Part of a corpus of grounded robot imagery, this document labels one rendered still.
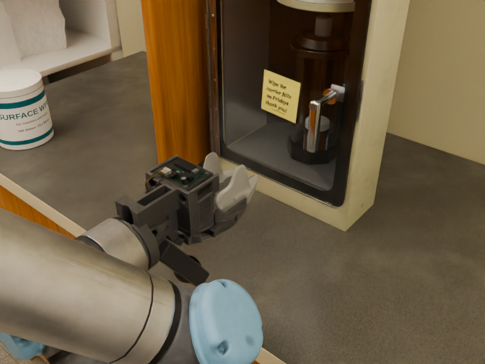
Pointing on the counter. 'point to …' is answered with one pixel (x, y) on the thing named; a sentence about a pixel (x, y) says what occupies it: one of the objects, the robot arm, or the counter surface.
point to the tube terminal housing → (369, 121)
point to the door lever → (317, 118)
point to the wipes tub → (23, 110)
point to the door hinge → (208, 80)
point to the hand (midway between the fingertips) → (242, 181)
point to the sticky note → (280, 95)
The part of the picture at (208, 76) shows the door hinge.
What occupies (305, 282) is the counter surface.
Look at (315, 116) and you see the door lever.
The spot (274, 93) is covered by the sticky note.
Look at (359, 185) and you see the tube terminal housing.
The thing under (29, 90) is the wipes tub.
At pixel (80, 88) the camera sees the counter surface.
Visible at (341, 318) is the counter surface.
